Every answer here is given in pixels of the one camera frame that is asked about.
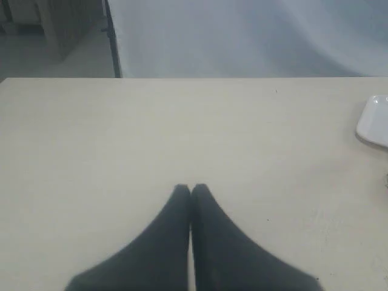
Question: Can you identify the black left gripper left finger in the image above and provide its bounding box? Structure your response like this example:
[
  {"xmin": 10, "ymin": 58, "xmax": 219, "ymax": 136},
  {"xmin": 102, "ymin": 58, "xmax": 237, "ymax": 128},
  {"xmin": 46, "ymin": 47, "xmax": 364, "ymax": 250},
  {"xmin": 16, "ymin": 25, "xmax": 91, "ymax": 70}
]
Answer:
[{"xmin": 66, "ymin": 184, "xmax": 191, "ymax": 290}]

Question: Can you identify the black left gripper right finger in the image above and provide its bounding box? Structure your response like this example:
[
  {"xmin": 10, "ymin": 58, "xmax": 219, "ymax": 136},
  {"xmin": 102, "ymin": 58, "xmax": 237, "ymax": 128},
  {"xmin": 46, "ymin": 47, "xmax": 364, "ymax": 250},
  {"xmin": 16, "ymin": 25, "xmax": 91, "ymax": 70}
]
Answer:
[{"xmin": 191, "ymin": 184, "xmax": 322, "ymax": 290}]

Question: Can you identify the white rectangular tray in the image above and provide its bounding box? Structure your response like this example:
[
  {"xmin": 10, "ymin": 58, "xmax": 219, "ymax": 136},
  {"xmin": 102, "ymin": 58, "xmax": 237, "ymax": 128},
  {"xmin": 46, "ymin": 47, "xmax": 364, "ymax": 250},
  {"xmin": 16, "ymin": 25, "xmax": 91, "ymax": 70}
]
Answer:
[{"xmin": 356, "ymin": 95, "xmax": 388, "ymax": 148}]

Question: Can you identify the black backdrop stand pole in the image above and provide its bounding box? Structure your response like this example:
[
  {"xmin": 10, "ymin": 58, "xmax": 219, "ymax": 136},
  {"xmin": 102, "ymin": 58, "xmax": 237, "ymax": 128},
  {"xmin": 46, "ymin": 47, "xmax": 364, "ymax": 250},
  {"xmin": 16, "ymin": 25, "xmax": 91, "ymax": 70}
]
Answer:
[{"xmin": 101, "ymin": 0, "xmax": 122, "ymax": 78}]

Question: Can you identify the white backdrop cloth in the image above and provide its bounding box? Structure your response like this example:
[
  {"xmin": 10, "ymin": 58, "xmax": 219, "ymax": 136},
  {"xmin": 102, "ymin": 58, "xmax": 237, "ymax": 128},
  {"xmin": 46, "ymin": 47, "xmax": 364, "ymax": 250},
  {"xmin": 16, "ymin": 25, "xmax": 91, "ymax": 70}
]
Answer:
[{"xmin": 109, "ymin": 1, "xmax": 387, "ymax": 78}]

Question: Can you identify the beige cabinet in background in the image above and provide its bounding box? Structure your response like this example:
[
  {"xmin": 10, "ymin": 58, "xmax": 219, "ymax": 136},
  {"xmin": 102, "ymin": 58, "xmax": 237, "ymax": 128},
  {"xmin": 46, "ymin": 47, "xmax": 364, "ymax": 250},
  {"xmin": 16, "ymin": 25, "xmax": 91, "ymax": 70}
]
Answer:
[{"xmin": 1, "ymin": 0, "xmax": 103, "ymax": 59}]

